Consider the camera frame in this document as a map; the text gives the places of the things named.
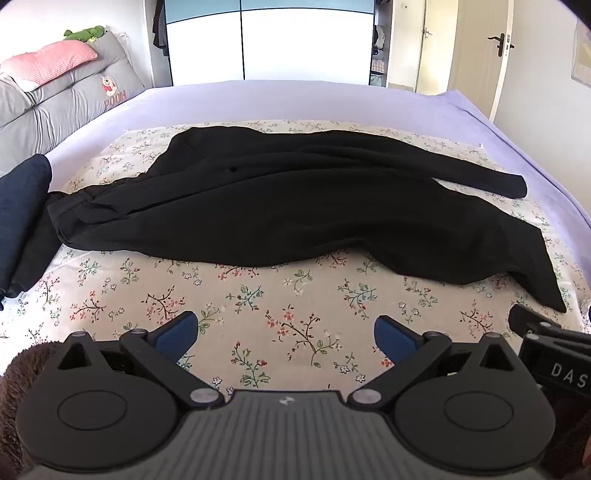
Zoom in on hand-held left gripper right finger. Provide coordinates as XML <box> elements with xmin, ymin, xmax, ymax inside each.
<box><xmin>348</xmin><ymin>316</ymin><xmax>526</xmax><ymax>409</ymax></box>

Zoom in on blue and white wardrobe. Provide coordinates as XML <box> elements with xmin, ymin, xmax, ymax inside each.
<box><xmin>164</xmin><ymin>0</ymin><xmax>376</xmax><ymax>88</ymax></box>

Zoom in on grey headboard cushion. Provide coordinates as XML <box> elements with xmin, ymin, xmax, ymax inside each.
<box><xmin>0</xmin><ymin>31</ymin><xmax>146</xmax><ymax>178</ymax></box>

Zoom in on cream closet door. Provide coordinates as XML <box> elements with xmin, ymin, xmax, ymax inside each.
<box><xmin>414</xmin><ymin>0</ymin><xmax>455</xmax><ymax>95</ymax></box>

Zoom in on navy folded cloth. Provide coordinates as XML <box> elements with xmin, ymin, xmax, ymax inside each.
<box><xmin>0</xmin><ymin>154</ymin><xmax>61</xmax><ymax>301</ymax></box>

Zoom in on pink striped pillow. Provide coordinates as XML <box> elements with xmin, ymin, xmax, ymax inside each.
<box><xmin>0</xmin><ymin>41</ymin><xmax>99</xmax><ymax>90</ymax></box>

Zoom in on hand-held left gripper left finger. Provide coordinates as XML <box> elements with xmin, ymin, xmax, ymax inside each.
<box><xmin>58</xmin><ymin>311</ymin><xmax>223</xmax><ymax>410</ymax></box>

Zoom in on person's left forearm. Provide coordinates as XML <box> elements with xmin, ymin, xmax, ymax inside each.
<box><xmin>0</xmin><ymin>344</ymin><xmax>63</xmax><ymax>467</ymax></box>

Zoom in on floral printed blanket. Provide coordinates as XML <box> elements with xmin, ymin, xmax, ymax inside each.
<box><xmin>0</xmin><ymin>119</ymin><xmax>591</xmax><ymax>402</ymax></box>

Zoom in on green plush toy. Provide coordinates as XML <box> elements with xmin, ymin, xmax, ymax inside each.
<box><xmin>64</xmin><ymin>25</ymin><xmax>108</xmax><ymax>43</ymax></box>

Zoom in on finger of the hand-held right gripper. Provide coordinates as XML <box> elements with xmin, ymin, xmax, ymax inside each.
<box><xmin>507</xmin><ymin>304</ymin><xmax>566</xmax><ymax>335</ymax></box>

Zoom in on black pants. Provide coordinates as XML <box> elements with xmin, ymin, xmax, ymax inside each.
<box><xmin>46</xmin><ymin>126</ymin><xmax>568</xmax><ymax>315</ymax></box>

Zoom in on open shelf with items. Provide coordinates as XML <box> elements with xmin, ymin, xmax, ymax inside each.
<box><xmin>369</xmin><ymin>0</ymin><xmax>394</xmax><ymax>88</ymax></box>

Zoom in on dark hanging clothes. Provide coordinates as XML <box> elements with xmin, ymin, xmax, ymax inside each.
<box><xmin>151</xmin><ymin>0</ymin><xmax>171</xmax><ymax>58</ymax></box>

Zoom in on white door with black handle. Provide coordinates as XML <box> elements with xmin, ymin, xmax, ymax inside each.
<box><xmin>447</xmin><ymin>0</ymin><xmax>515</xmax><ymax>121</ymax></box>

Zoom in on map wall poster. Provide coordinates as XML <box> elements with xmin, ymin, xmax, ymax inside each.
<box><xmin>571</xmin><ymin>18</ymin><xmax>591</xmax><ymax>86</ymax></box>

